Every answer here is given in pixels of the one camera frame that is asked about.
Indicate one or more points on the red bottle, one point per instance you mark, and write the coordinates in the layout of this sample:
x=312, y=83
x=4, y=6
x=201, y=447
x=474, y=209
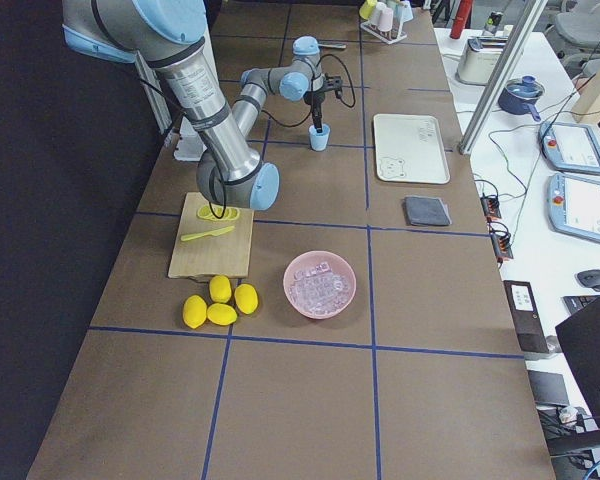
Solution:
x=462, y=17

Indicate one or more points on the pink bowl of ice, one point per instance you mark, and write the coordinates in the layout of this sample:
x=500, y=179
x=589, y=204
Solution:
x=319, y=284

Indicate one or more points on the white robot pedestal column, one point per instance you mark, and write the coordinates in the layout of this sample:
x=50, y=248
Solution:
x=189, y=146

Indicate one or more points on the yellow cup on rack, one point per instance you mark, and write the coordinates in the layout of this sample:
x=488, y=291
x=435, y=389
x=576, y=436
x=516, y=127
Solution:
x=367, y=8

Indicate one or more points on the pink cup on rack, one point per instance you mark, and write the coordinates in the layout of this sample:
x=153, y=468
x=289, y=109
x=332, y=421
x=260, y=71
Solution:
x=382, y=18

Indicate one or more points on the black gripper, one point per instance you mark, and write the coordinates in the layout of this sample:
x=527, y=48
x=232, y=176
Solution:
x=317, y=101

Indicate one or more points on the yellow lemon one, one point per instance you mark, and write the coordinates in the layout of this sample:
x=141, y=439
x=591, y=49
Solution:
x=194, y=311

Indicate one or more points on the black monitor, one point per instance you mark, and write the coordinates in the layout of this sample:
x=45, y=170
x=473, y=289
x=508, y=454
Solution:
x=579, y=338

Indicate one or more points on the teach pendant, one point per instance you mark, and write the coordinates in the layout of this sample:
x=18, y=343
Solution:
x=574, y=206
x=570, y=147

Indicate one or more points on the cream toaster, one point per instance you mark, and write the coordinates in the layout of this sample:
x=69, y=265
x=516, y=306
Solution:
x=479, y=58

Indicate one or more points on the far teach pendant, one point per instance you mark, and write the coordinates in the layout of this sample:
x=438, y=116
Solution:
x=570, y=147

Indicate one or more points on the black computer mouse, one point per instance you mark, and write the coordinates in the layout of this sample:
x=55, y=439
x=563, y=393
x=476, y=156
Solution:
x=589, y=279

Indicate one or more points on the cream bear tray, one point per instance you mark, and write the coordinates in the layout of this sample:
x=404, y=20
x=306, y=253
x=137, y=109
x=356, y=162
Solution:
x=409, y=149

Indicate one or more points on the grey folded cloth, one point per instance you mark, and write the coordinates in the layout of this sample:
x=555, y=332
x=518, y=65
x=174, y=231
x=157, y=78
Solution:
x=426, y=211

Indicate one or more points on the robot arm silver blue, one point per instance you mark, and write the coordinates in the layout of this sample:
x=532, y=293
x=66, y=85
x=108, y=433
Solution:
x=170, y=36

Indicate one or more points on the yellow plastic knife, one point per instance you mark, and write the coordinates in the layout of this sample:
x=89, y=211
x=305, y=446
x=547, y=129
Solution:
x=209, y=233

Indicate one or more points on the white wire cup rack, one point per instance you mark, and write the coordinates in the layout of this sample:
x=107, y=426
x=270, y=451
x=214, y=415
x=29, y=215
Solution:
x=397, y=34

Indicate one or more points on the yellow lemon two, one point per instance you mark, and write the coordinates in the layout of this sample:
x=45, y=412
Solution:
x=221, y=314

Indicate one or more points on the orange black power strip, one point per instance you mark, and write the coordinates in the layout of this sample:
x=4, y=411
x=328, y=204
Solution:
x=500, y=235

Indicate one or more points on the bamboo cutting board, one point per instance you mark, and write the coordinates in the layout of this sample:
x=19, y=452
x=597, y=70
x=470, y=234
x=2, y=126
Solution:
x=227, y=255

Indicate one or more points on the light blue cup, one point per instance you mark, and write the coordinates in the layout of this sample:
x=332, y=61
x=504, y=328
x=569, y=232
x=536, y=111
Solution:
x=319, y=138

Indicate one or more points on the yellow lemon four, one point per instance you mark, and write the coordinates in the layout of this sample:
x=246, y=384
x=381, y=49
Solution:
x=246, y=298

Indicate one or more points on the black camera mount wrist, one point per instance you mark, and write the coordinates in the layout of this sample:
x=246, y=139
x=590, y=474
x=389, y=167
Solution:
x=333, y=84

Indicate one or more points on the steel muddler black tip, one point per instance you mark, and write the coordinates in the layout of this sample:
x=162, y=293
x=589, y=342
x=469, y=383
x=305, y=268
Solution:
x=332, y=46

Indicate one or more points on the aluminium frame post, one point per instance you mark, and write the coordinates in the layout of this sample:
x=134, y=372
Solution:
x=502, y=72

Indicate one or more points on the near teach pendant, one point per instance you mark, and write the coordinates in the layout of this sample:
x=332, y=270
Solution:
x=574, y=206

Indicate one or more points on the yellow lemon three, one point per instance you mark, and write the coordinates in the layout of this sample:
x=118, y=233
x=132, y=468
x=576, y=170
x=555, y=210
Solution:
x=220, y=289

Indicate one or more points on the blue pot with lid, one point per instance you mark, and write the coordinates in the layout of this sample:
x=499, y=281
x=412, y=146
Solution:
x=520, y=95

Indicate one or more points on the black box white label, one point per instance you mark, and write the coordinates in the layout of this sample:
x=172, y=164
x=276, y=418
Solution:
x=525, y=317

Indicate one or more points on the yellow lemon slices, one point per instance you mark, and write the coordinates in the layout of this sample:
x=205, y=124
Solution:
x=212, y=212

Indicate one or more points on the black keyboard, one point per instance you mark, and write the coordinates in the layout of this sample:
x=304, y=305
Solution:
x=575, y=303

